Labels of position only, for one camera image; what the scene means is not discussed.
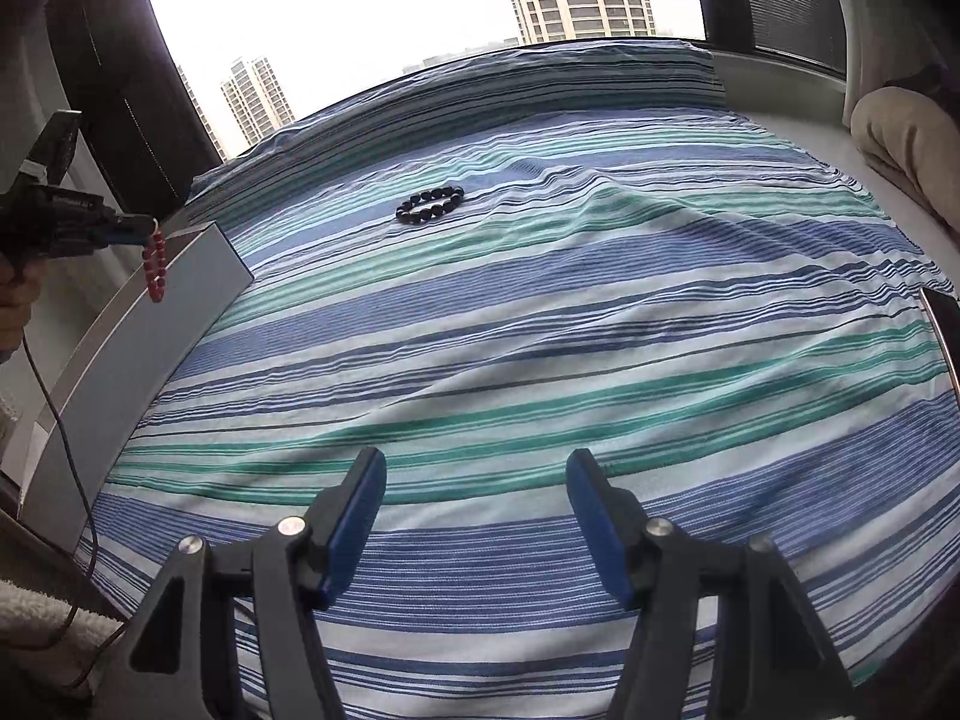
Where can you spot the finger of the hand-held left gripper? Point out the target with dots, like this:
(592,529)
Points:
(127,231)

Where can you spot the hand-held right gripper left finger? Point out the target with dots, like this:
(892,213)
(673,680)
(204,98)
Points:
(352,517)

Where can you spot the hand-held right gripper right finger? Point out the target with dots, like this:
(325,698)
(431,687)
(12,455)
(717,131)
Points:
(600,525)

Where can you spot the grey jewelry box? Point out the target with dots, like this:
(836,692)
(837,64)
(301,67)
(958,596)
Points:
(150,360)

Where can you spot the person's left hand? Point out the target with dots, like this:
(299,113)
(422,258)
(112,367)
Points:
(15,307)

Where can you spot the striped bed sheet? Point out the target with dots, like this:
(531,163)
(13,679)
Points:
(562,360)

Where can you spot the small apartment tower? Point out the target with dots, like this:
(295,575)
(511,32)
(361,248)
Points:
(259,101)

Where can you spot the white fleece clothing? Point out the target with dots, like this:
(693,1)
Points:
(45,652)

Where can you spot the low distant building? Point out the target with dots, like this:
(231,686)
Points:
(480,51)

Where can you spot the black smartphone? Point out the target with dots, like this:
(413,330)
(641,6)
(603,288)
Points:
(949,322)

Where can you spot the striped pillow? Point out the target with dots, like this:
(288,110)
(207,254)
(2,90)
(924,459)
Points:
(525,82)

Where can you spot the beige cloth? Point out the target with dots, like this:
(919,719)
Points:
(907,139)

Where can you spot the dark cloth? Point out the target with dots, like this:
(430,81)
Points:
(930,82)

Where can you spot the white curtain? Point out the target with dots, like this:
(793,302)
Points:
(900,7)

